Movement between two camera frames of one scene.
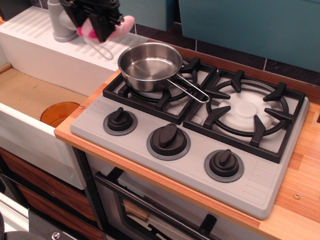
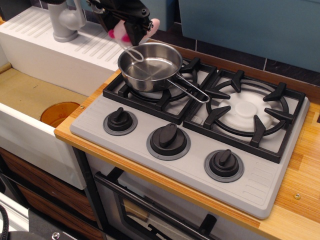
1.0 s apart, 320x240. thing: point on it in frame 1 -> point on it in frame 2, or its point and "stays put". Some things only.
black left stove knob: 119,122 stays put
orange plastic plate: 55,113 stays put
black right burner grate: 251,113 stays put
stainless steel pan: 148,67 stays put
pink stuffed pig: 88,30 -> 120,32
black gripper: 107,14 -> 137,10
